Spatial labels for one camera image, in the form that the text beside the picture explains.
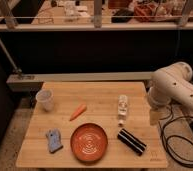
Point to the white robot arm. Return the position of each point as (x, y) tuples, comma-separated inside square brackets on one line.
[(170, 83)]

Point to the translucent beige pusher tool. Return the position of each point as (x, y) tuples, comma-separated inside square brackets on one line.
[(155, 115)]

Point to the clear plastic cup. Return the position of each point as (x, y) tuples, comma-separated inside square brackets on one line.
[(45, 99)]

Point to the orange ribbed plate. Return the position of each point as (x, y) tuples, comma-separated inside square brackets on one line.
[(89, 142)]

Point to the orange carrot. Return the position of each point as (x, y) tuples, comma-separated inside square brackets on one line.
[(82, 108)]

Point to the blue sponge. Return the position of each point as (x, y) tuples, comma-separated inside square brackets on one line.
[(54, 140)]

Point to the small clear plastic bottle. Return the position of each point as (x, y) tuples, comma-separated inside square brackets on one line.
[(122, 109)]

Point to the grey low shelf ledge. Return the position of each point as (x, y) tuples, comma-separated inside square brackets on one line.
[(33, 82)]

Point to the metal support pole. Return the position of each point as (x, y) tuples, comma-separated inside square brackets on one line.
[(16, 69)]

